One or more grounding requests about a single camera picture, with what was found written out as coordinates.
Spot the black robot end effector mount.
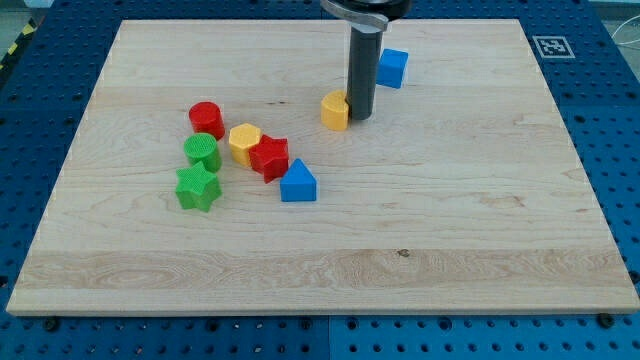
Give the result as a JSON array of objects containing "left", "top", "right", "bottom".
[{"left": 320, "top": 0, "right": 412, "bottom": 31}]

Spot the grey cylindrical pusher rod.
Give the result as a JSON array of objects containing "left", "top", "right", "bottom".
[{"left": 346, "top": 25, "right": 382, "bottom": 120}]

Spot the yellow heart block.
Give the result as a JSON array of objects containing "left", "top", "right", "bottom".
[{"left": 321, "top": 90, "right": 349, "bottom": 131}]

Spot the blue triangle block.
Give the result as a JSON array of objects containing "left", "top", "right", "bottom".
[{"left": 280, "top": 158, "right": 317, "bottom": 202}]

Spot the blue cube block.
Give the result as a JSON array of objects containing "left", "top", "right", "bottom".
[{"left": 376, "top": 48, "right": 409, "bottom": 89}]

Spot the red star block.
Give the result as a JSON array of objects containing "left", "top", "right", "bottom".
[{"left": 249, "top": 134, "right": 289, "bottom": 184}]

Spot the yellow hexagon block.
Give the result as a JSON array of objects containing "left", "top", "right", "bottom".
[{"left": 229, "top": 123, "right": 262, "bottom": 167}]

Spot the red cylinder block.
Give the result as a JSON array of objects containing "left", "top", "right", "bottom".
[{"left": 188, "top": 101, "right": 226, "bottom": 140}]

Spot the white fiducial marker tag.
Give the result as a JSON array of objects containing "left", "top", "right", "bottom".
[{"left": 532, "top": 35, "right": 575, "bottom": 59}]

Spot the wooden board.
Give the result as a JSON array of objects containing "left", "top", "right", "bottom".
[{"left": 7, "top": 19, "right": 639, "bottom": 316}]

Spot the green cylinder block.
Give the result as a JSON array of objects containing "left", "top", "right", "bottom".
[{"left": 183, "top": 133, "right": 222, "bottom": 173}]

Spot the green star block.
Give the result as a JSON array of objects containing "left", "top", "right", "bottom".
[{"left": 175, "top": 162, "right": 222, "bottom": 212}]

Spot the black bolt right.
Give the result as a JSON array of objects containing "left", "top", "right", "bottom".
[{"left": 596, "top": 313, "right": 615, "bottom": 329}]

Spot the black bolt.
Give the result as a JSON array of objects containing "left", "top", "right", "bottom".
[
  {"left": 596, "top": 313, "right": 615, "bottom": 329},
  {"left": 42, "top": 317, "right": 59, "bottom": 332}
]

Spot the black bolt left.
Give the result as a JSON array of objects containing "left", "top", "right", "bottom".
[{"left": 42, "top": 317, "right": 59, "bottom": 332}]

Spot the white cable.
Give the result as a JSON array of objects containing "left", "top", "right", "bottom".
[{"left": 610, "top": 14, "right": 640, "bottom": 47}]

